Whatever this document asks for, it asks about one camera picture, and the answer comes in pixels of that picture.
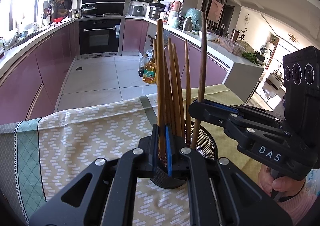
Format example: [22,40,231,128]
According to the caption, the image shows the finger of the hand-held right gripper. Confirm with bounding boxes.
[194,100,285,122]
[188,103,291,146]

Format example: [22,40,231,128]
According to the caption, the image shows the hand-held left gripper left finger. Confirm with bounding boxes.
[29,124,160,226]

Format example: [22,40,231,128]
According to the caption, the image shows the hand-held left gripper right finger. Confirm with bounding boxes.
[164,126,293,226]

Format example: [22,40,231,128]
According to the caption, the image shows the black mesh utensil holder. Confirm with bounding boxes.
[150,120,218,189]

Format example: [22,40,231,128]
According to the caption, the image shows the person's right hand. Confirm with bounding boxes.
[257,165,305,198]

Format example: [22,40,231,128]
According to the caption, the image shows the pink base cabinets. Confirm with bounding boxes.
[0,20,78,127]
[122,19,229,87]

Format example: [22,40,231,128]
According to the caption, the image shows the green leafy vegetables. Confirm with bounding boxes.
[242,52,259,66]

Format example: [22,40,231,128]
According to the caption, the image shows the clear plastic container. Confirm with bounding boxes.
[220,36,247,56]

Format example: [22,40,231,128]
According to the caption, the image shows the patterned tablecloth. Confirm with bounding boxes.
[0,84,263,226]

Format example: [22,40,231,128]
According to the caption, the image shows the white bowl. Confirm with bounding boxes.
[198,30,218,41]

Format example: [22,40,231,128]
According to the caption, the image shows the yellow cooking oil bottle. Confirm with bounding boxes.
[142,58,158,84]

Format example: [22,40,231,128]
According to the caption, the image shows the black wrist band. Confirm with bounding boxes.
[277,183,307,203]

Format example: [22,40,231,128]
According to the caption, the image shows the dark sauce bottle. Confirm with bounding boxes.
[138,53,151,78]

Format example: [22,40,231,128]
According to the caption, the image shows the steel thermos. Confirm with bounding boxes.
[182,16,193,32]

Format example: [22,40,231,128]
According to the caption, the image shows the steel stock pot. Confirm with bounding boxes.
[148,6,164,20]

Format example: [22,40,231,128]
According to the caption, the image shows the built-in black oven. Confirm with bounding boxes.
[78,19,123,56]

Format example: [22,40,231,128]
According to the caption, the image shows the wok with lid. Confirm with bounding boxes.
[81,4,99,16]

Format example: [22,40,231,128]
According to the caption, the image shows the black range hood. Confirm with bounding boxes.
[81,0,127,16]

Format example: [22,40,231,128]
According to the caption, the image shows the framed wall picture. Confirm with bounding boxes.
[208,0,224,24]

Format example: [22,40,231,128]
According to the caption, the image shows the wall utensil rack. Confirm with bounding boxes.
[43,0,73,17]

